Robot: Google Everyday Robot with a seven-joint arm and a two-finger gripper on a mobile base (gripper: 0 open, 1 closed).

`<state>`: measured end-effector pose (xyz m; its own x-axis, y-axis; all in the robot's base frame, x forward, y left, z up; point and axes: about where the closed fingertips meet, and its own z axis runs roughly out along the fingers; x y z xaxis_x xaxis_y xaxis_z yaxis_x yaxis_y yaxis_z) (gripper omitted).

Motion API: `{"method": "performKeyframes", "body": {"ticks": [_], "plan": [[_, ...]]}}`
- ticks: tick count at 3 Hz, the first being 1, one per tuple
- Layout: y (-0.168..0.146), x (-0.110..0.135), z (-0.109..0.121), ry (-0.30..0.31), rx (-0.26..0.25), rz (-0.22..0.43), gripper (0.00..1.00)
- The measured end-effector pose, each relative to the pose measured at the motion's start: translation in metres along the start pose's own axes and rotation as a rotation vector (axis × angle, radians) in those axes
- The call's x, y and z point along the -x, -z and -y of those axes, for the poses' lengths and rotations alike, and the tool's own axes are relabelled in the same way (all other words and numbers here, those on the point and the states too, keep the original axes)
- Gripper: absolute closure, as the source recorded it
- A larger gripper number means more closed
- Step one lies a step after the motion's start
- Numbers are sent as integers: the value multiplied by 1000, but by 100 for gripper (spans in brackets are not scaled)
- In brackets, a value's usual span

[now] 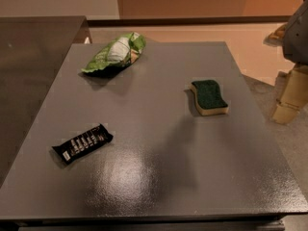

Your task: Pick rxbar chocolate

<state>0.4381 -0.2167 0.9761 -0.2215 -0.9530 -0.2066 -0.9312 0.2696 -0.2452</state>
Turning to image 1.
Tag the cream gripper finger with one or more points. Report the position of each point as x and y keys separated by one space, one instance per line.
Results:
x=279 y=33
x=291 y=94

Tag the black rxbar chocolate bar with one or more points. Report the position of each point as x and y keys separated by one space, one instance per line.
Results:
x=83 y=144

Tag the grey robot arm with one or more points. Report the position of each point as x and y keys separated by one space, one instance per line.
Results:
x=295 y=41

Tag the green yellow sponge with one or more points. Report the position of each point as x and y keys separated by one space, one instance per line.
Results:
x=208 y=99

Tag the green chip bag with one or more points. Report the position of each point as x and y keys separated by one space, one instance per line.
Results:
x=119 y=53

